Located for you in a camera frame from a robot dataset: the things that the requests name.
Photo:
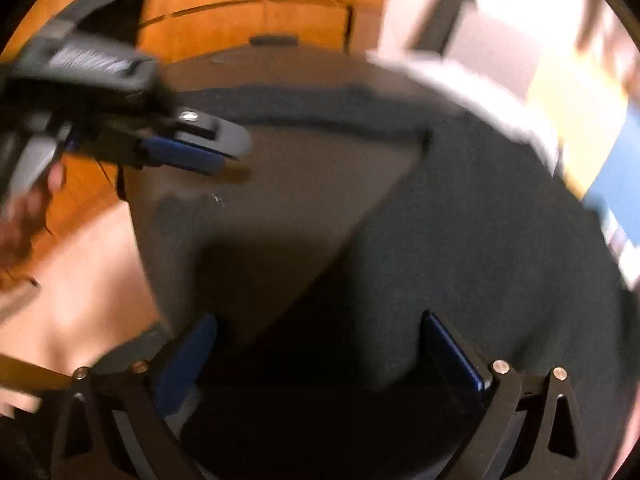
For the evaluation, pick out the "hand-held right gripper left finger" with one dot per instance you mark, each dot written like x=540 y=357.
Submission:
x=186 y=360

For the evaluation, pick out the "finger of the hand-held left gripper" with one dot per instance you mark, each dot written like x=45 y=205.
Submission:
x=210 y=137

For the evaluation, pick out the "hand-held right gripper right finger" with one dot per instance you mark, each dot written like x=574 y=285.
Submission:
x=454 y=360

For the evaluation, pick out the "black garment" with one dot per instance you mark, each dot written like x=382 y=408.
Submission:
x=475 y=260

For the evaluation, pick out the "person's left hand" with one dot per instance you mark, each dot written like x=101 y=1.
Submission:
x=25 y=220

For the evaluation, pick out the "wooden wardrobe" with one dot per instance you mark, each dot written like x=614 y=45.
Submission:
x=225 y=0

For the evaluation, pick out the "light grey cloth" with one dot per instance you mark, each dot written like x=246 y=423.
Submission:
x=475 y=95

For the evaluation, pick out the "chair with grey yellow blue back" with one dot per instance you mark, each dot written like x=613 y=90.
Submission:
x=565 y=95

